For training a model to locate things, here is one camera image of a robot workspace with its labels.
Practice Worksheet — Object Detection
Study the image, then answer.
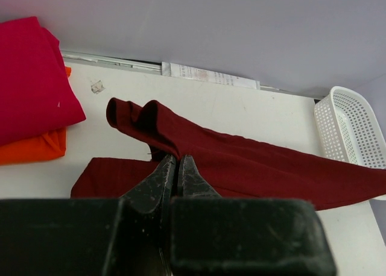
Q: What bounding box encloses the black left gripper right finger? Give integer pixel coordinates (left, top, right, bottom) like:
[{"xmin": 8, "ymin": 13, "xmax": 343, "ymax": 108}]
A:
[{"xmin": 169, "ymin": 155, "xmax": 337, "ymax": 275}]

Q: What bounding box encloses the white perforated plastic basket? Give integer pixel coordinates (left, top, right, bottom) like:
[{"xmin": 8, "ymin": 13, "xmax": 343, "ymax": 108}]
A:
[{"xmin": 314, "ymin": 86, "xmax": 385, "ymax": 169}]

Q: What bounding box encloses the white paper sheet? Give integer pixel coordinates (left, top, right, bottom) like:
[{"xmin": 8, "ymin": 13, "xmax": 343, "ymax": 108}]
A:
[{"xmin": 161, "ymin": 61, "xmax": 261, "ymax": 90}]

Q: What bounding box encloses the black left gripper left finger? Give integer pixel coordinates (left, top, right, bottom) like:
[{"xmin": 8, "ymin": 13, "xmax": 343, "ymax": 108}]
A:
[{"xmin": 1, "ymin": 155, "xmax": 176, "ymax": 275}]

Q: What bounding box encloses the clear tape patch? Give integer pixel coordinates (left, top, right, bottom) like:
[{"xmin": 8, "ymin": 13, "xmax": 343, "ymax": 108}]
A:
[{"xmin": 90, "ymin": 80, "xmax": 105, "ymax": 94}]

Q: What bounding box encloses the folded bright red t-shirt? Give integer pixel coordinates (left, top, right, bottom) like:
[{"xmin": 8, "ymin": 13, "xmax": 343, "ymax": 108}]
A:
[{"xmin": 1, "ymin": 17, "xmax": 86, "ymax": 145}]

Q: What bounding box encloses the folded orange t-shirt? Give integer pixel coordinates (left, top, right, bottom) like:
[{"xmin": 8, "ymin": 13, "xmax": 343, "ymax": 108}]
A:
[{"xmin": 0, "ymin": 65, "xmax": 72, "ymax": 167}]

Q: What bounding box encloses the dark red t-shirt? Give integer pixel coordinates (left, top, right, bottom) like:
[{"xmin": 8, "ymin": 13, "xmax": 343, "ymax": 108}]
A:
[{"xmin": 71, "ymin": 98, "xmax": 385, "ymax": 210}]

